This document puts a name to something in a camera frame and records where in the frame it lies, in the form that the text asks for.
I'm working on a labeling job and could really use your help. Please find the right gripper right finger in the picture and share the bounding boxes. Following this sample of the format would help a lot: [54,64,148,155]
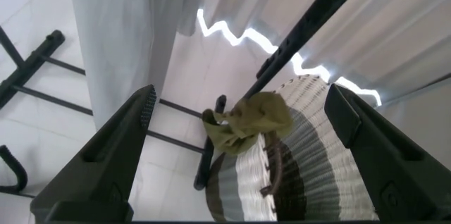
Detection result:
[323,82,451,224]

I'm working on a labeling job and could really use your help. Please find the pale grey shorts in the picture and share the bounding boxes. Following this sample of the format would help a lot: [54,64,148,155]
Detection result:
[66,0,206,130]

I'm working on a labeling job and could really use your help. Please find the black cable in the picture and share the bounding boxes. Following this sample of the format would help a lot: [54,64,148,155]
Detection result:
[0,144,36,199]

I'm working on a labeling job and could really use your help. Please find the black clothes rack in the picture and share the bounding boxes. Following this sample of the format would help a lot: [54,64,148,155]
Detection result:
[0,0,364,192]

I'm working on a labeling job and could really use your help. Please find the white curtain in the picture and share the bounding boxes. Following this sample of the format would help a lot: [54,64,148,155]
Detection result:
[175,0,451,107]

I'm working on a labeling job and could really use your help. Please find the white laundry basket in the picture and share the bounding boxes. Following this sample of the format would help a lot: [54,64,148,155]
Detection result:
[205,74,380,222]

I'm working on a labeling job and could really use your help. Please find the green garment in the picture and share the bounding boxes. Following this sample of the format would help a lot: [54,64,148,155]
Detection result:
[202,91,295,157]

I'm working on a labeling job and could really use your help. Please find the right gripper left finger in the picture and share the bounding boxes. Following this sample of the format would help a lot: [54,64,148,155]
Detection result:
[30,84,158,224]

